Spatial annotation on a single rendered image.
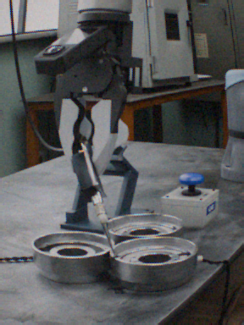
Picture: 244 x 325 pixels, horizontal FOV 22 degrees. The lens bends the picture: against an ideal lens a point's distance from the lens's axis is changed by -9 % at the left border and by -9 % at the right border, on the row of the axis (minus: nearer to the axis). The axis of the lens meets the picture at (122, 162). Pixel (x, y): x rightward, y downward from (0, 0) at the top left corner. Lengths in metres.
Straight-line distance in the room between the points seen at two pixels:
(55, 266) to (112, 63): 0.25
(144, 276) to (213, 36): 4.05
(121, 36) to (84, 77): 0.08
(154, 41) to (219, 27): 1.71
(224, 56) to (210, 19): 0.33
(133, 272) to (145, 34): 2.38
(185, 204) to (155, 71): 2.10
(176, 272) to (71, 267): 0.12
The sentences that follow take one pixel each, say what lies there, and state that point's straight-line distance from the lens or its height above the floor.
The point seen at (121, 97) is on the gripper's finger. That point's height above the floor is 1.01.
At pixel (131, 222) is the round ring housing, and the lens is 0.91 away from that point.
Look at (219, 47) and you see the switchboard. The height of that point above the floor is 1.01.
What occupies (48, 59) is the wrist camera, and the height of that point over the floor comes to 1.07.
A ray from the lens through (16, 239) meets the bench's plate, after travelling 0.93.
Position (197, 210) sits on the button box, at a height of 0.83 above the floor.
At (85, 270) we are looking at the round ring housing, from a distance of 0.74.
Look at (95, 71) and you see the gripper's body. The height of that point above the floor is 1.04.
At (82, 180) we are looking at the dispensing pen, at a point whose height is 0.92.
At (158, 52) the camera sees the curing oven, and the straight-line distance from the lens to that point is 3.03.
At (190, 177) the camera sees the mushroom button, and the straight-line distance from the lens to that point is 0.97.
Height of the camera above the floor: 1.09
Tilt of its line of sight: 12 degrees down
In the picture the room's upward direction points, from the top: 2 degrees counter-clockwise
